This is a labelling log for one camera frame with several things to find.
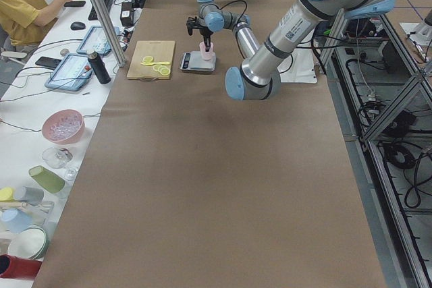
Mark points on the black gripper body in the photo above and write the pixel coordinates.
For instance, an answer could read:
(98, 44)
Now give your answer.
(206, 34)

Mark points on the pink plastic cup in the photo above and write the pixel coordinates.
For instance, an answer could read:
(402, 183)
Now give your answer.
(206, 52)

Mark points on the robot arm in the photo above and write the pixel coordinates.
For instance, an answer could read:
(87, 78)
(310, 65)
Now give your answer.
(258, 78)

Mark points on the digital kitchen scale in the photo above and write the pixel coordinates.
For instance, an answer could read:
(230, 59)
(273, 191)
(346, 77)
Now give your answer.
(193, 61)

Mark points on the green cup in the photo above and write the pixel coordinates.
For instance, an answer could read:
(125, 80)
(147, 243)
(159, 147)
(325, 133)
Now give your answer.
(47, 179)

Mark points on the grey cup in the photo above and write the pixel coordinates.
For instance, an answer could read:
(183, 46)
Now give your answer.
(30, 195)

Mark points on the yellow cup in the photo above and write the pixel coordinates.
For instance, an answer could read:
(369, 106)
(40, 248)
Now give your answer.
(7, 194)

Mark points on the light blue cup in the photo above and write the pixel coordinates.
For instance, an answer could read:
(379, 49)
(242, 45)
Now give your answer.
(16, 220)

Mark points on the red cup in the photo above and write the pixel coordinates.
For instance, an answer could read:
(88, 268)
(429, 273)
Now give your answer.
(13, 267)

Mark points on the bamboo cutting board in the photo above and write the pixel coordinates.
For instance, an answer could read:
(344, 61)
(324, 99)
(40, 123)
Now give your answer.
(161, 50)

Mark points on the yellow plastic knife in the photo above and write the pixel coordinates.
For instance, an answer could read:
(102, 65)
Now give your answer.
(148, 63)

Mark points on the lemon slice lower left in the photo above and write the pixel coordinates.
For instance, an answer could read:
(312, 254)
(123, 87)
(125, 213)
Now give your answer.
(164, 71)

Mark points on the lemon slice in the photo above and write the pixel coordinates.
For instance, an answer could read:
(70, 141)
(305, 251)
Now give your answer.
(164, 71)
(158, 68)
(147, 59)

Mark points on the lemon slice middle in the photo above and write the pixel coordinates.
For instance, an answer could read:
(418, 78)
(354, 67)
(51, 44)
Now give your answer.
(158, 68)

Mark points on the lemon slice upper right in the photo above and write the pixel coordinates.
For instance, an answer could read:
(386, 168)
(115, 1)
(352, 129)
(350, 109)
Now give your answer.
(147, 59)

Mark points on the black keyboard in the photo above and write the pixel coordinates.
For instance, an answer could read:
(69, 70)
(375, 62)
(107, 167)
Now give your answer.
(93, 14)

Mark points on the blue tablet far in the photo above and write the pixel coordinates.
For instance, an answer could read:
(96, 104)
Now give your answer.
(95, 39)

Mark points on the blue tablet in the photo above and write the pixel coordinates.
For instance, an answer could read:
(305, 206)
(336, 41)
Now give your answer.
(95, 39)
(72, 73)

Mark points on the black water bottle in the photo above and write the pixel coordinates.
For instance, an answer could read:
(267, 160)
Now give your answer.
(98, 66)

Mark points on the black computer mouse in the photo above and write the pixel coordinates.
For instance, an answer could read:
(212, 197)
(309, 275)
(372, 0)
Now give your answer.
(77, 26)

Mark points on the blue tablet near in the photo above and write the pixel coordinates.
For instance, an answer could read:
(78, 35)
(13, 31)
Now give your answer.
(72, 73)

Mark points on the black smartphone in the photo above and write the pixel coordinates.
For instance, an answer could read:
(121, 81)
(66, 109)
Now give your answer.
(48, 62)

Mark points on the pink bowl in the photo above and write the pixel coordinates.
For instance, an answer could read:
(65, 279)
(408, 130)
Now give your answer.
(64, 127)

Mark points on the person in yellow shirt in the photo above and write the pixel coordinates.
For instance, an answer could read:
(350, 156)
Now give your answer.
(27, 22)

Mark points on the wine glass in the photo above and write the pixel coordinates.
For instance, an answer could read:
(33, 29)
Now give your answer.
(60, 158)

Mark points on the white green bowl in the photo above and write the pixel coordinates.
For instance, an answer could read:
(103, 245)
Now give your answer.
(30, 244)

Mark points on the aluminium frame post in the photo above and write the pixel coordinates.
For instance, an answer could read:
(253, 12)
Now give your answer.
(105, 20)

